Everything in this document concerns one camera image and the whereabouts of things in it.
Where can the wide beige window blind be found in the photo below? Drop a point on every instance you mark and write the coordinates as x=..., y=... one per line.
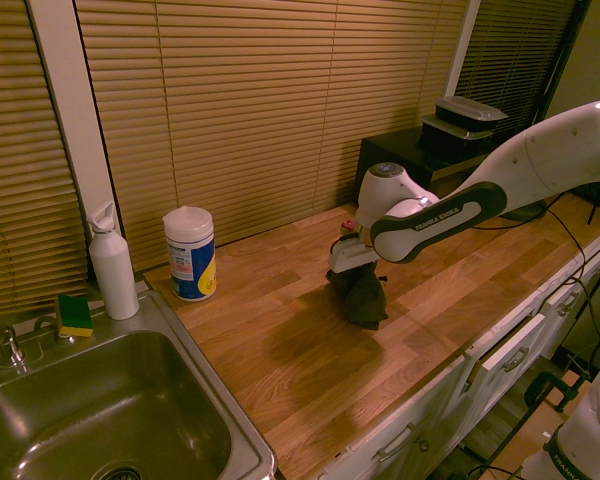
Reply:
x=260, y=110

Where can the green yellow sponge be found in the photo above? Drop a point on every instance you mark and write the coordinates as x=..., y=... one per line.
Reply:
x=75, y=315

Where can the black lidded food container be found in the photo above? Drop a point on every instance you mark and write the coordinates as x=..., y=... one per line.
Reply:
x=445, y=132
x=467, y=111

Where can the dark shaded window blind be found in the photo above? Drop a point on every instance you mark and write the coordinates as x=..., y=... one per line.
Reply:
x=505, y=65

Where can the white kitchen cabinet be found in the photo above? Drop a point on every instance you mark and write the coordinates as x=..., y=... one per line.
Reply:
x=510, y=360

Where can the dark green cloth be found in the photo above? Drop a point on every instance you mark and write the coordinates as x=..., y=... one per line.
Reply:
x=362, y=300

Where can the disinfecting wipes canister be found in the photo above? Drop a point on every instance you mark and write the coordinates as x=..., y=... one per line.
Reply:
x=190, y=260

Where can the white window frame post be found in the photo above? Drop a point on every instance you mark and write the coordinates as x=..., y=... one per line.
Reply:
x=67, y=100

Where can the pink wrist camera mount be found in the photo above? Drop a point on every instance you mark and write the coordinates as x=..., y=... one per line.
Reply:
x=348, y=225

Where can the stainless steel sink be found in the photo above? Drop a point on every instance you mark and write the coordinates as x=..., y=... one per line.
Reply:
x=105, y=400

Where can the narrow beige window blind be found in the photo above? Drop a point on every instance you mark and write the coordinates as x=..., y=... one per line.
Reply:
x=20, y=175

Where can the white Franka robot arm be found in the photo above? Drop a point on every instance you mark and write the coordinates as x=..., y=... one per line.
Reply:
x=430, y=230

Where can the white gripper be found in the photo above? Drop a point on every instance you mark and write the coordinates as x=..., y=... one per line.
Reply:
x=352, y=256

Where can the black microwave box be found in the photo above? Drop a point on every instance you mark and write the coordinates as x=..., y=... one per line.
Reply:
x=395, y=150

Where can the black clamp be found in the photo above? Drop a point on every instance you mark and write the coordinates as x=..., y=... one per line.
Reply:
x=550, y=387

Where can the white water bottle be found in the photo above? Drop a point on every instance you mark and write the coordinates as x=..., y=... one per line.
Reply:
x=112, y=270

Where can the black camera stand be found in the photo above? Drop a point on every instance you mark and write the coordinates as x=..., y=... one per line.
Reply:
x=562, y=55

